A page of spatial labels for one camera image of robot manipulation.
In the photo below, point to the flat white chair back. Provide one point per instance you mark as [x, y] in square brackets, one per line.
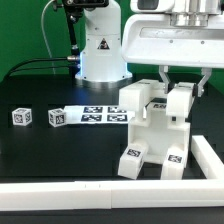
[83, 114]

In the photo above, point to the white obstacle fence wall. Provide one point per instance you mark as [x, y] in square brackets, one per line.
[206, 192]

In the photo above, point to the black camera stand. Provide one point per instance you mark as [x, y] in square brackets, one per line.
[74, 10]

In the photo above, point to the white chair nut cube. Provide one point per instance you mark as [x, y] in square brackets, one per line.
[22, 116]

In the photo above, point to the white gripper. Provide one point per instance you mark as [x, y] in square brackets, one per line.
[188, 33]

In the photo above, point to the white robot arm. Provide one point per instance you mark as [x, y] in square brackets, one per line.
[101, 59]

